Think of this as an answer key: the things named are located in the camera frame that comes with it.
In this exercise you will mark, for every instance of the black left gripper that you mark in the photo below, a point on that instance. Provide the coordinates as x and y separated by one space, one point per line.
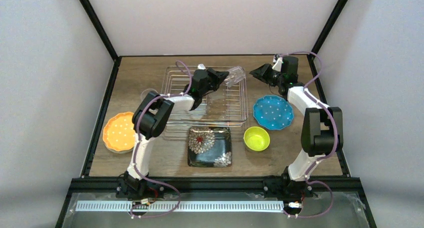
214 78

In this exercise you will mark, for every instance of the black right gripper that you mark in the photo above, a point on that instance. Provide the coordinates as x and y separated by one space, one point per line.
265 72

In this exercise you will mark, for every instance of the yellow green bowl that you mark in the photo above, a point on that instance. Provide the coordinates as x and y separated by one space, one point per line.
256 139

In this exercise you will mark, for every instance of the small clear plastic cup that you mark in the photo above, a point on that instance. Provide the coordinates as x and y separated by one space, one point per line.
145 92

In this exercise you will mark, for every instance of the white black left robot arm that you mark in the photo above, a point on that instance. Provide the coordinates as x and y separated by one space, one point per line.
151 118

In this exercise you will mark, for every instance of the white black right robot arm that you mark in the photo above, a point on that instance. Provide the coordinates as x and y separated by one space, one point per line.
322 128

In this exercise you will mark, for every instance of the blue polka dot plate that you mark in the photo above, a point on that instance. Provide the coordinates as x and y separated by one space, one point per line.
273 112

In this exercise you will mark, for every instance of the black floral square plate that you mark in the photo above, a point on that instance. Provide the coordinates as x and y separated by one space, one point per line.
209 147

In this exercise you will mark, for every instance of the orange polka dot plate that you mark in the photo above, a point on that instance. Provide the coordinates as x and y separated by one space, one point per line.
118 134

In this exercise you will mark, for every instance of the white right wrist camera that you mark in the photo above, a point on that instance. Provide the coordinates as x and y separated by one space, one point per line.
277 62

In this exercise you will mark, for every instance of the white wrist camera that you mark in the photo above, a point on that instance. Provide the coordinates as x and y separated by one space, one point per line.
277 62
201 66

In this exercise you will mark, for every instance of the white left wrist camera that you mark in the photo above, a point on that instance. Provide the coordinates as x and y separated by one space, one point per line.
201 66

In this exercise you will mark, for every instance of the metal wire dish rack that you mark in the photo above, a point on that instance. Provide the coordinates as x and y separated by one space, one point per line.
226 107

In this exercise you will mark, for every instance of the black aluminium frame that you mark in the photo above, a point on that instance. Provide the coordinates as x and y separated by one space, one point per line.
202 185

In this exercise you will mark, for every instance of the white slotted cable duct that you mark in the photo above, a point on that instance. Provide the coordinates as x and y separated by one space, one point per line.
268 206

